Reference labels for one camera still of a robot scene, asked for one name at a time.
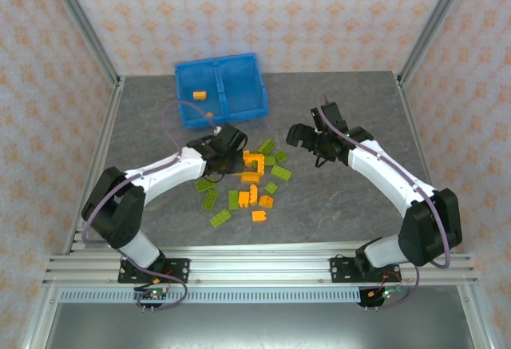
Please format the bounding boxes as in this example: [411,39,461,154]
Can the blue two-compartment bin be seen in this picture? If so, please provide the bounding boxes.
[174,52,269,131]

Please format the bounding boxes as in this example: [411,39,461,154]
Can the controller circuit board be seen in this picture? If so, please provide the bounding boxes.
[133,288,169,313]
[358,284,405,311]

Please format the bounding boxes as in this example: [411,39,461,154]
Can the grey metal sheet panel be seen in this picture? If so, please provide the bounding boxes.
[38,303,482,349]

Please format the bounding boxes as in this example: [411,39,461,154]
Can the aluminium table side rail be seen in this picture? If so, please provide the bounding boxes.
[69,76,127,252]
[394,72,457,254]

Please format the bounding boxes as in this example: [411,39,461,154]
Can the aluminium rail beam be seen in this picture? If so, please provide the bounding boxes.
[42,240,478,288]

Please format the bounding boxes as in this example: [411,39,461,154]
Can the slotted grey cable duct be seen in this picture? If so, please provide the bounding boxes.
[59,288,362,304]

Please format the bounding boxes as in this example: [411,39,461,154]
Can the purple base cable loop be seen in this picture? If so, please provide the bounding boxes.
[358,264,421,311]
[135,272,189,312]

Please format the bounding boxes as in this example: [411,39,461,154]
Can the aluminium frame post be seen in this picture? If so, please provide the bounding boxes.
[42,0,123,87]
[398,0,476,87]

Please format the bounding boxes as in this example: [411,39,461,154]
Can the aluminium frame leg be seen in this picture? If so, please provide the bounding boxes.
[457,284,501,349]
[19,284,65,349]

